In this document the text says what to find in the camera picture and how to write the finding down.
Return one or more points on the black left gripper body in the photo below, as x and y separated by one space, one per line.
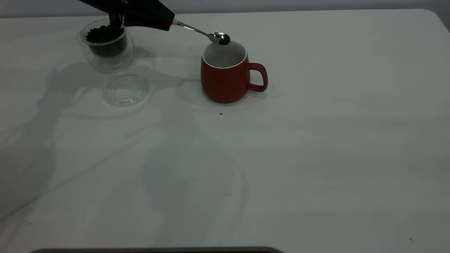
109 6

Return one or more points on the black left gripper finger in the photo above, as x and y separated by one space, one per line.
151 21
154 10

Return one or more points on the red ceramic mug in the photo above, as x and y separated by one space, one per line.
223 84

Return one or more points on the dark coffee beans pile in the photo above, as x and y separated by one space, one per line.
105 42

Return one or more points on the clear glass lid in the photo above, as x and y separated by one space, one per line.
126 89

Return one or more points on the clear glass jar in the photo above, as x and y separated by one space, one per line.
119 63

